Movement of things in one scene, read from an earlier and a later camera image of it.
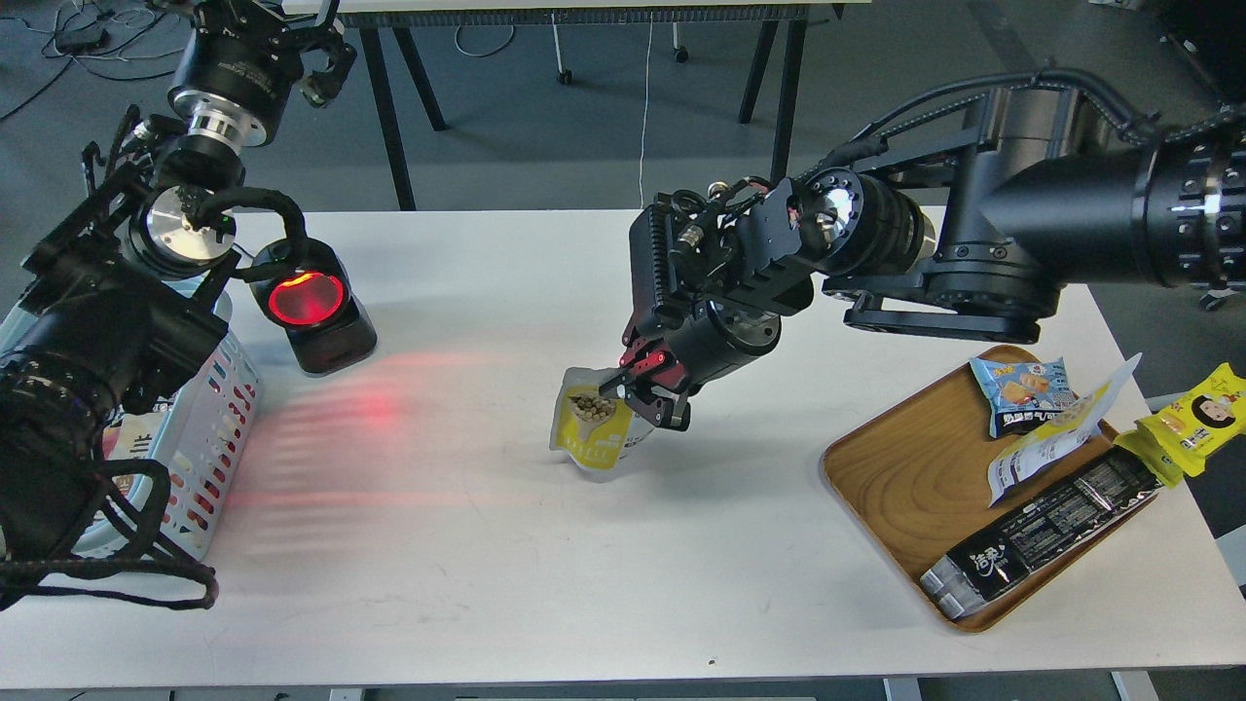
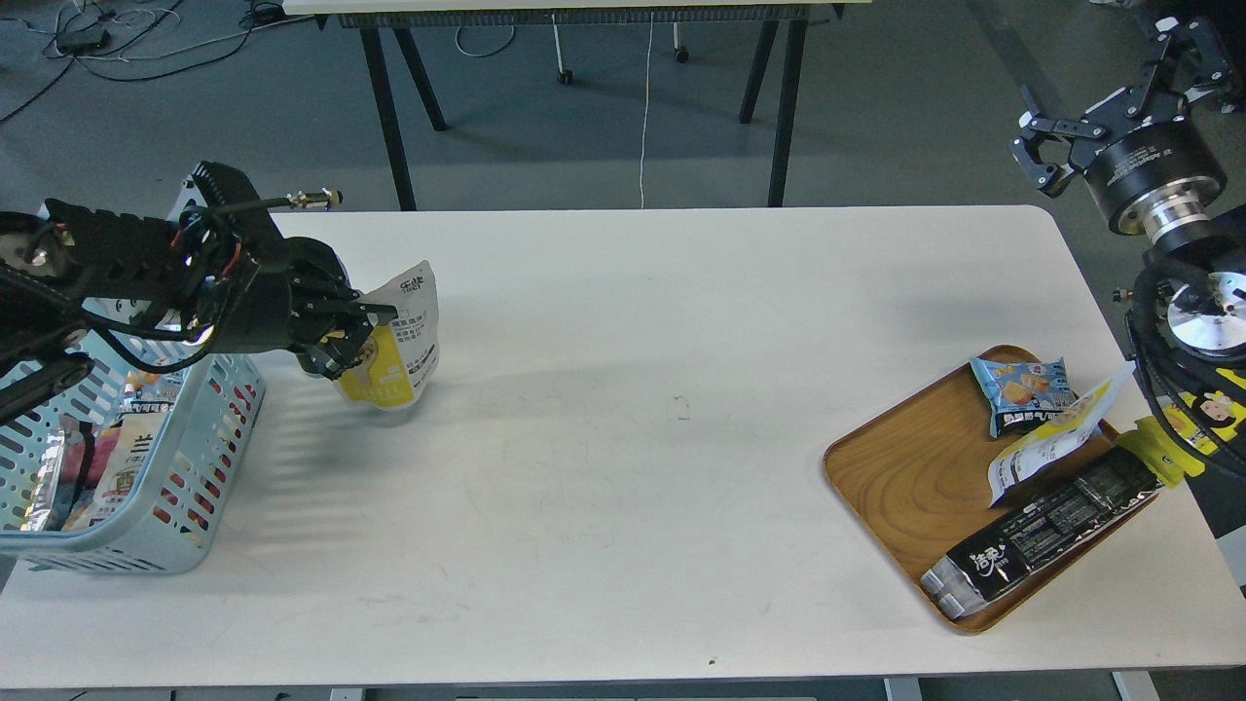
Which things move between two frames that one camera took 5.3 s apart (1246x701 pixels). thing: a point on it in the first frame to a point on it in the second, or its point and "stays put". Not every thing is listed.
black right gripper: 685,347 to 1158,180
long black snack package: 959,581 stays put
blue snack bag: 1024,394 stays put
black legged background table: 769,16 stays put
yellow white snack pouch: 594,428 to 400,356
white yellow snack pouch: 1076,424 stays put
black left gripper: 240,65 to 285,296
